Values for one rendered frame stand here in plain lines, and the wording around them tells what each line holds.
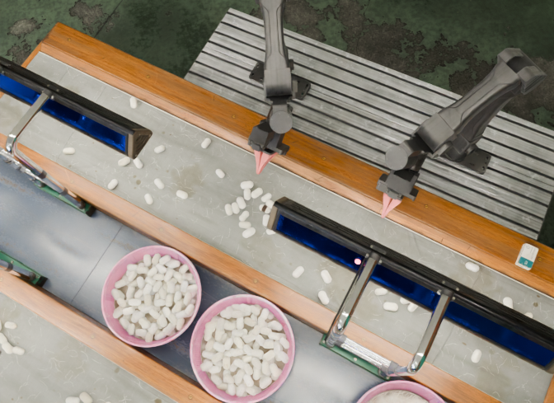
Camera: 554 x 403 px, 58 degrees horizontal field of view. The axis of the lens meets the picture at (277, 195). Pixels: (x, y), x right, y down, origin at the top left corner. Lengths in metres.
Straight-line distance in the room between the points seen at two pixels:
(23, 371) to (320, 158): 0.97
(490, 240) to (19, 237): 1.35
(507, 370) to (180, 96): 1.18
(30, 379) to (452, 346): 1.08
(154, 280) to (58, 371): 0.33
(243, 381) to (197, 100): 0.82
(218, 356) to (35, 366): 0.48
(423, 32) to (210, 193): 1.60
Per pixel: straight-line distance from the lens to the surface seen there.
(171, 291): 1.39
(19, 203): 1.72
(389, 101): 1.66
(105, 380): 1.43
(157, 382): 1.36
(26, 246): 1.66
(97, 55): 1.76
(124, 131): 1.16
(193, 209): 1.44
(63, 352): 1.48
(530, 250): 1.45
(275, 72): 1.28
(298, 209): 1.03
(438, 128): 1.23
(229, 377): 1.35
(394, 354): 1.33
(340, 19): 2.70
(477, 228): 1.44
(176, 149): 1.53
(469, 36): 2.74
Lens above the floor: 2.07
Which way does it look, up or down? 69 degrees down
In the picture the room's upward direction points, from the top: 9 degrees counter-clockwise
